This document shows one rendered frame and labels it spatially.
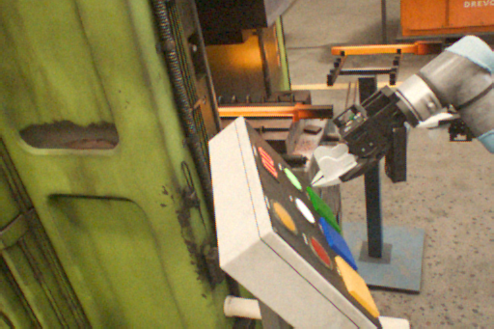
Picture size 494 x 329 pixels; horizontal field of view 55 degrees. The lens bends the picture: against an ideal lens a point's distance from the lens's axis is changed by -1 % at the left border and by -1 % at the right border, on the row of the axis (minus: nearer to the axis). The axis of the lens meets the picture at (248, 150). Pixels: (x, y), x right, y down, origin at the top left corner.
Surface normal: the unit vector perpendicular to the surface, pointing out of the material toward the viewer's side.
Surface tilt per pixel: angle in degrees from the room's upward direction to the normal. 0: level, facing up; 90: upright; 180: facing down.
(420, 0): 90
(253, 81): 90
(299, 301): 90
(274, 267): 90
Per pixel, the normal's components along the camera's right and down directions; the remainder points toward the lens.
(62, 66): -0.31, 0.49
